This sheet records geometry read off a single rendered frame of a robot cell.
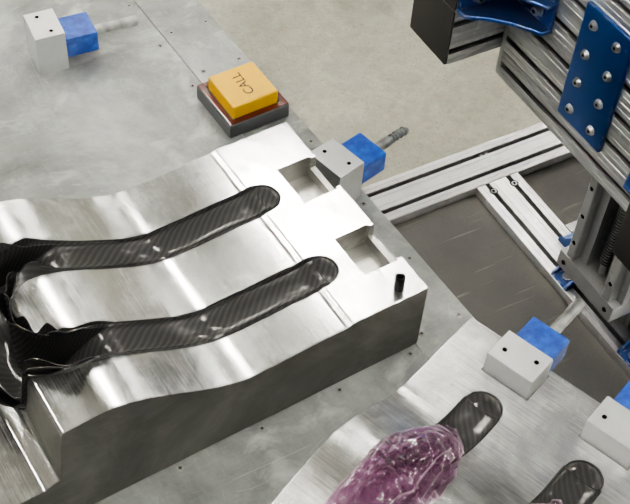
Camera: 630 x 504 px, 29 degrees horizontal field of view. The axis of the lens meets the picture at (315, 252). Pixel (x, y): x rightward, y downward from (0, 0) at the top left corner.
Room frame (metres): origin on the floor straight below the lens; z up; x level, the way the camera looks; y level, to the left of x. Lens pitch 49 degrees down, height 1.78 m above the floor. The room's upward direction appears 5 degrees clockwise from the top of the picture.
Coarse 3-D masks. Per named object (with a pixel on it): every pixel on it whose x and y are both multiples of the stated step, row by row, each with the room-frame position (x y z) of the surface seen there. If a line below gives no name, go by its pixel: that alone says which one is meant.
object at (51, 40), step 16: (32, 16) 1.12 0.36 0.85; (48, 16) 1.12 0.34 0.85; (80, 16) 1.14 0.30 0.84; (32, 32) 1.09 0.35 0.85; (48, 32) 1.09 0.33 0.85; (64, 32) 1.10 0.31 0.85; (80, 32) 1.11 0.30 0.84; (96, 32) 1.12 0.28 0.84; (32, 48) 1.10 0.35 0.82; (48, 48) 1.08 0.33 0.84; (64, 48) 1.09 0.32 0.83; (80, 48) 1.11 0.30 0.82; (96, 48) 1.11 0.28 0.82; (48, 64) 1.08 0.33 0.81; (64, 64) 1.09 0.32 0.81
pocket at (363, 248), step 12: (360, 228) 0.80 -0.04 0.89; (372, 228) 0.80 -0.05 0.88; (336, 240) 0.78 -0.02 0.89; (348, 240) 0.79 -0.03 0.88; (360, 240) 0.80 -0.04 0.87; (372, 240) 0.79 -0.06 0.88; (348, 252) 0.79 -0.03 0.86; (360, 252) 0.79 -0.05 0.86; (372, 252) 0.79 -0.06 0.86; (384, 252) 0.78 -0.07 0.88; (360, 264) 0.77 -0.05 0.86; (372, 264) 0.77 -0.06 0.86; (384, 264) 0.77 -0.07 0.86
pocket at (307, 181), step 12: (288, 168) 0.88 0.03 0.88; (300, 168) 0.88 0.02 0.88; (312, 168) 0.89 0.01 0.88; (288, 180) 0.88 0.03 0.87; (300, 180) 0.88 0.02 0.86; (312, 180) 0.88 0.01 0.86; (324, 180) 0.87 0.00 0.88; (300, 192) 0.86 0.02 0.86; (312, 192) 0.86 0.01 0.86; (324, 192) 0.86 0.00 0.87
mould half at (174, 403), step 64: (128, 192) 0.82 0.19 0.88; (192, 192) 0.83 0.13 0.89; (192, 256) 0.75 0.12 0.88; (256, 256) 0.75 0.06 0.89; (64, 320) 0.62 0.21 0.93; (320, 320) 0.68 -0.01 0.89; (384, 320) 0.70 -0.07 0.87; (64, 384) 0.56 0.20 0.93; (128, 384) 0.56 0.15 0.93; (192, 384) 0.59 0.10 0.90; (256, 384) 0.62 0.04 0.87; (320, 384) 0.66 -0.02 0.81; (0, 448) 0.53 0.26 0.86; (64, 448) 0.51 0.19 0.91; (128, 448) 0.54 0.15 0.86; (192, 448) 0.58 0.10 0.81
